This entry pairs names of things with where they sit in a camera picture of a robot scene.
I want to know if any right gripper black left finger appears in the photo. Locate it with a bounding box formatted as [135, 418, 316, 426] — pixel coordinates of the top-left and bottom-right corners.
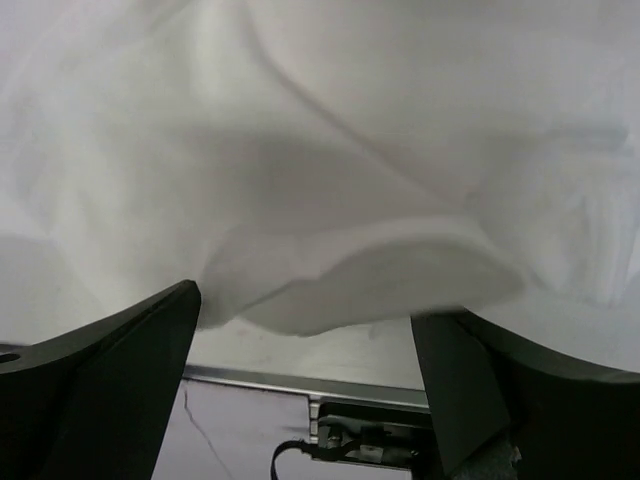
[1, 280, 201, 479]

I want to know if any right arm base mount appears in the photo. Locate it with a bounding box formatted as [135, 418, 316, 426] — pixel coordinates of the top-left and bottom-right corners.
[270, 408, 445, 479]

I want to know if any white t-shirt black print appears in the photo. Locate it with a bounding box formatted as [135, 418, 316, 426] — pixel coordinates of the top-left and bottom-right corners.
[0, 0, 640, 337]

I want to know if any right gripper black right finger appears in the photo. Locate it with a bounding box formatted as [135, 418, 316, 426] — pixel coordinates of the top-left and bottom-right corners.
[411, 310, 639, 479]

